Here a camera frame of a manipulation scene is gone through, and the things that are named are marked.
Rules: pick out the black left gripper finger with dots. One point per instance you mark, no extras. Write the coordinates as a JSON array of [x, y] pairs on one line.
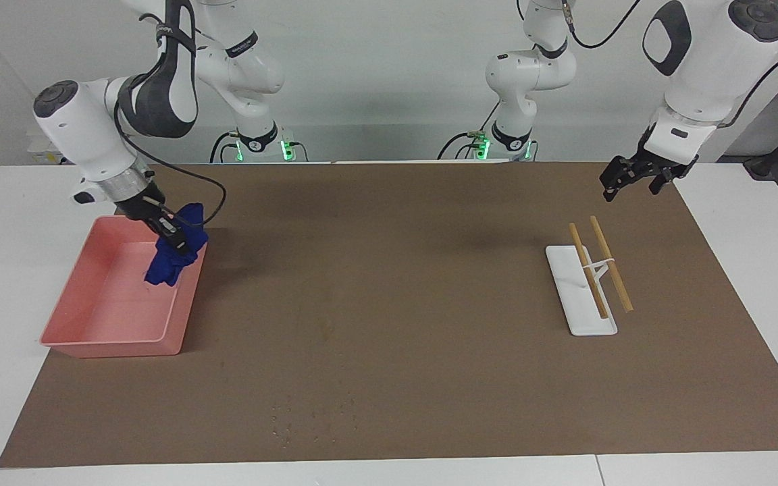
[[618, 174], [664, 181]]

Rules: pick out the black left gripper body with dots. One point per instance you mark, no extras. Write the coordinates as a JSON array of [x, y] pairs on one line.
[[666, 165]]

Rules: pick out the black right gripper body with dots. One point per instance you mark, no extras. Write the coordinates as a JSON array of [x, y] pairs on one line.
[[146, 206]]

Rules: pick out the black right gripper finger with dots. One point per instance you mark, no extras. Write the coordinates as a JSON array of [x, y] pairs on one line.
[[178, 236]]

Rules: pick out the blue towel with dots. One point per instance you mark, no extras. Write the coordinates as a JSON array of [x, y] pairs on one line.
[[166, 266]]

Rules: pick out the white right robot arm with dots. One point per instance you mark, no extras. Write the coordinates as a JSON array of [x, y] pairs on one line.
[[85, 128]]

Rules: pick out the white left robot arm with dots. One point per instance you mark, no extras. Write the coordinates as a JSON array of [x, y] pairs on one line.
[[713, 61]]

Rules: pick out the wooden rack rod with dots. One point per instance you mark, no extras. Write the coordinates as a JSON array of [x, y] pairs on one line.
[[588, 270], [610, 263]]

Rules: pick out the pink plastic bin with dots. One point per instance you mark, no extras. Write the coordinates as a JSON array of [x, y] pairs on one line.
[[112, 304]]

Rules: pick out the white rack with wooden bars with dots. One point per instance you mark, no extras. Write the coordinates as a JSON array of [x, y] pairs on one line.
[[581, 307]]

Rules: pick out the brown table mat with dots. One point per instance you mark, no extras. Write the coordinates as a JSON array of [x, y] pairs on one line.
[[396, 256]]

